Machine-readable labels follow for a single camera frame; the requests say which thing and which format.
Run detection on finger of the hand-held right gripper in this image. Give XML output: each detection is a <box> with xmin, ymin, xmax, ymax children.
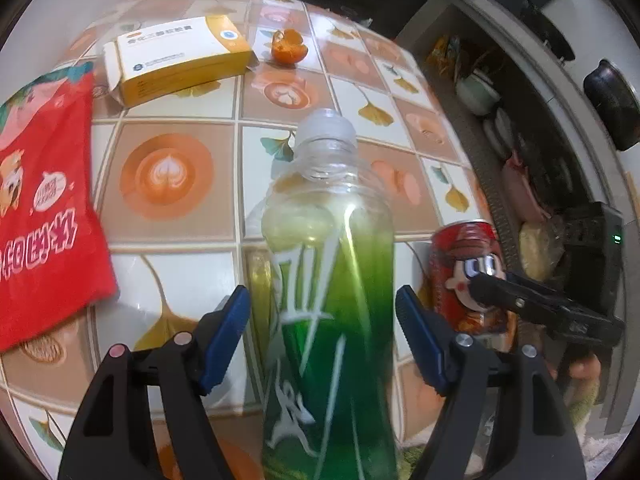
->
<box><xmin>470</xmin><ymin>269</ymin><xmax>626</xmax><ymax>348</ymax></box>

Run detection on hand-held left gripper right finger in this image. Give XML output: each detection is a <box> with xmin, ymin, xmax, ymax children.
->
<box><xmin>395</xmin><ymin>285</ymin><xmax>587</xmax><ymax>480</ymax></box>

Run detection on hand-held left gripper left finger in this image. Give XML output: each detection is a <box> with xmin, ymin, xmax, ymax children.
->
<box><xmin>59</xmin><ymin>285</ymin><xmax>252</xmax><ymax>480</ymax></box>

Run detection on red drink can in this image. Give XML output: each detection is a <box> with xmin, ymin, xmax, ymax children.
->
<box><xmin>429</xmin><ymin>220</ymin><xmax>518</xmax><ymax>338</ymax></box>

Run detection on green drink bottle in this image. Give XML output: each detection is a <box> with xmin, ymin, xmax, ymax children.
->
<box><xmin>261</xmin><ymin>109</ymin><xmax>401</xmax><ymax>480</ymax></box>

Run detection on orange peel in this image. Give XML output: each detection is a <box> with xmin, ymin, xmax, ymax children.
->
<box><xmin>270</xmin><ymin>29</ymin><xmax>308</xmax><ymax>64</ymax></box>

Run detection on person's right forearm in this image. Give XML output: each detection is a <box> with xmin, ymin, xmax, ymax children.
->
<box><xmin>565</xmin><ymin>387</ymin><xmax>601</xmax><ymax>420</ymax></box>

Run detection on person's right hand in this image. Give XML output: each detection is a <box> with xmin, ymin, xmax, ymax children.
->
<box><xmin>547</xmin><ymin>350</ymin><xmax>601</xmax><ymax>396</ymax></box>

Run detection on yellow round food in bag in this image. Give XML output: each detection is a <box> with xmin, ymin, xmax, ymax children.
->
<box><xmin>519</xmin><ymin>221</ymin><xmax>563</xmax><ymax>281</ymax></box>

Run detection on pink plastic basin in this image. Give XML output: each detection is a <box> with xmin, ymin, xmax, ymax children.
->
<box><xmin>501</xmin><ymin>152</ymin><xmax>551</xmax><ymax>223</ymax></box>

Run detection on black cooking pot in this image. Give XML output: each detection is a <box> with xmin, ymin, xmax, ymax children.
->
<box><xmin>584</xmin><ymin>59</ymin><xmax>640</xmax><ymax>152</ymax></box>

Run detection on red snack packet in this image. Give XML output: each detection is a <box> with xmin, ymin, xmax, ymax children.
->
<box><xmin>0</xmin><ymin>62</ymin><xmax>119</xmax><ymax>353</ymax></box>

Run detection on orange snack bags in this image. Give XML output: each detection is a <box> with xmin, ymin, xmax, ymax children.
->
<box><xmin>432</xmin><ymin>35</ymin><xmax>463</xmax><ymax>73</ymax></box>

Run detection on orange white medicine box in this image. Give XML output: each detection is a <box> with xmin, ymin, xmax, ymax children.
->
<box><xmin>102</xmin><ymin>15</ymin><xmax>253</xmax><ymax>107</ymax></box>

